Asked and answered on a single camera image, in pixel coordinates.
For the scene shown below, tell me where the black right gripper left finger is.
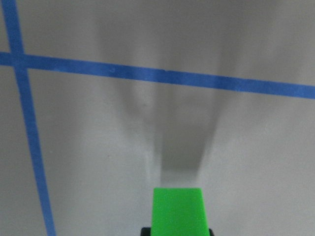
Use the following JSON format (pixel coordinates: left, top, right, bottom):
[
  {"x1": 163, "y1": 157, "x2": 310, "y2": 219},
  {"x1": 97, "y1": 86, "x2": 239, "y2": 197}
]
[{"x1": 140, "y1": 227, "x2": 151, "y2": 236}]

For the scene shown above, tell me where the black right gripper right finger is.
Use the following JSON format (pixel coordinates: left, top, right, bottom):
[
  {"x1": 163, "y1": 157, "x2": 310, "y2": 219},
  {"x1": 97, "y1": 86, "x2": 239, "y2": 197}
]
[{"x1": 209, "y1": 228, "x2": 214, "y2": 236}]

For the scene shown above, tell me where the green block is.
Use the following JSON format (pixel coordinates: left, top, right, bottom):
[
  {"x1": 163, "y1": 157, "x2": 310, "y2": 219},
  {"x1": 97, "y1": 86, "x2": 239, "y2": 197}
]
[{"x1": 151, "y1": 188, "x2": 210, "y2": 236}]

